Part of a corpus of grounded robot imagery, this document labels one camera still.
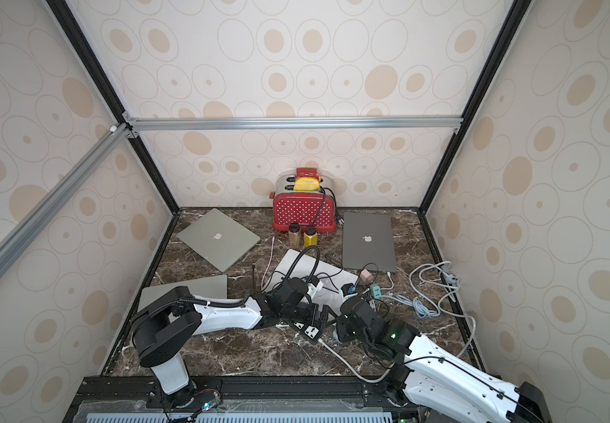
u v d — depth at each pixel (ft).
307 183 3.37
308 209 3.38
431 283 3.15
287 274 2.24
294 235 3.32
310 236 3.29
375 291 2.93
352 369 2.55
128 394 2.44
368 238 3.57
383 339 1.82
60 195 2.17
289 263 3.44
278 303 2.22
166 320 1.68
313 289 2.58
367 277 3.09
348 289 2.29
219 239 3.59
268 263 3.37
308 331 2.71
